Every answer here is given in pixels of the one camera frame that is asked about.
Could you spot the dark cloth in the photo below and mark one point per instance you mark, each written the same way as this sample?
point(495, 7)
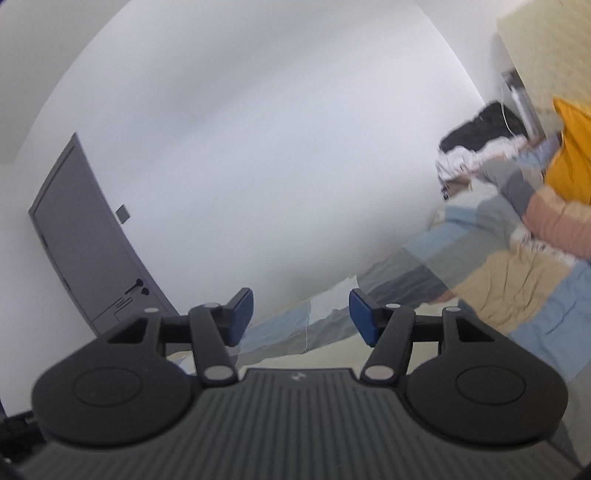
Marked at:
point(480, 127)

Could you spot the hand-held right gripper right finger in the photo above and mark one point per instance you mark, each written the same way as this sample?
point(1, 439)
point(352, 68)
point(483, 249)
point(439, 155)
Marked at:
point(362, 316)

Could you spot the white cloth pile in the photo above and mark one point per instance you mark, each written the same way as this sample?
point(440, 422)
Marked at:
point(466, 159)

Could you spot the patchwork quilt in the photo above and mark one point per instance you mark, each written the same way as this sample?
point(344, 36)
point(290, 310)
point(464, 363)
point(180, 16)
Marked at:
point(498, 286)

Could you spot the grey wall switch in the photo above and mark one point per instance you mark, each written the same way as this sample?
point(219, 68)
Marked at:
point(123, 214)

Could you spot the yellow pillow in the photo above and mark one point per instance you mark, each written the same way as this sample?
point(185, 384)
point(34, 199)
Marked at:
point(572, 157)

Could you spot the grey door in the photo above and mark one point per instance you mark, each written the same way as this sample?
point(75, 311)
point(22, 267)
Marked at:
point(78, 240)

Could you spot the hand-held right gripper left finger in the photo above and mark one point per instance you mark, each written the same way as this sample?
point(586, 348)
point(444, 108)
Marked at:
point(242, 316)

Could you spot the beige headboard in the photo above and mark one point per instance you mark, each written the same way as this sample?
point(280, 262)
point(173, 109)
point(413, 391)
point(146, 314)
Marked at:
point(549, 55)

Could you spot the tan item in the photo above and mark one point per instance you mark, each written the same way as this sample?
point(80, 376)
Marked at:
point(459, 187)

